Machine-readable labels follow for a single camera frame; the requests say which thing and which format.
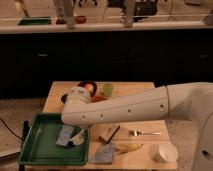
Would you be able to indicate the black-bristled brush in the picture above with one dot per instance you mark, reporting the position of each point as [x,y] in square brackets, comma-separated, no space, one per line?
[78,139]

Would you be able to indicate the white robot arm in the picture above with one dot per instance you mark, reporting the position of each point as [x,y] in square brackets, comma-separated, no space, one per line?
[188,101]

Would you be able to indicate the green plastic tray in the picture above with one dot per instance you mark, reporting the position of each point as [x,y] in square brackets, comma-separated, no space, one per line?
[40,148]

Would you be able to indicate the background green tray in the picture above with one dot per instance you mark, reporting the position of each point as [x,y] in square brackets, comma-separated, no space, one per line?
[34,21]

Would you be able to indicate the light green cup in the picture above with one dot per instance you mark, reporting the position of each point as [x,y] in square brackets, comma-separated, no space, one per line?
[107,89]

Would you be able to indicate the dark brown bowl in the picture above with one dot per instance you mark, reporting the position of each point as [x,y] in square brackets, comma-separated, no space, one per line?
[83,83]

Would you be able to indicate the orange clay bowl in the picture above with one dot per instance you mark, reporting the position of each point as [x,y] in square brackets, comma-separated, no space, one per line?
[98,98]

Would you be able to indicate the yellow egg-like ball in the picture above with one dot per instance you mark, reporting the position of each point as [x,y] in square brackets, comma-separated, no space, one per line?
[89,87]

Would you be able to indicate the dark grey cup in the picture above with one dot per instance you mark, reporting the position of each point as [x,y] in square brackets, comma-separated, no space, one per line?
[63,98]

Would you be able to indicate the wooden block with black edge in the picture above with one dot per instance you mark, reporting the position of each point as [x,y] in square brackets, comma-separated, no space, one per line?
[108,133]

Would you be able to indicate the silver fork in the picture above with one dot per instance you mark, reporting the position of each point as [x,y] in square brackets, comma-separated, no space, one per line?
[138,133]

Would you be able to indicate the yellow banana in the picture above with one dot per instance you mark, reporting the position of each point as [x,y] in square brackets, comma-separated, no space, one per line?
[125,148]

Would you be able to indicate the blue-grey sponge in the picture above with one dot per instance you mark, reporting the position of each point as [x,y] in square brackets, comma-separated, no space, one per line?
[65,135]

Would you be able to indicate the grey-blue cloth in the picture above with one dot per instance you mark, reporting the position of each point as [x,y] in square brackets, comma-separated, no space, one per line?
[104,155]

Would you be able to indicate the wooden table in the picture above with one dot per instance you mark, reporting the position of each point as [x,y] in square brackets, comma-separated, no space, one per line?
[139,160]

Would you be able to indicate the background red bowl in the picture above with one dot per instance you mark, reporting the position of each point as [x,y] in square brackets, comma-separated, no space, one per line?
[80,19]

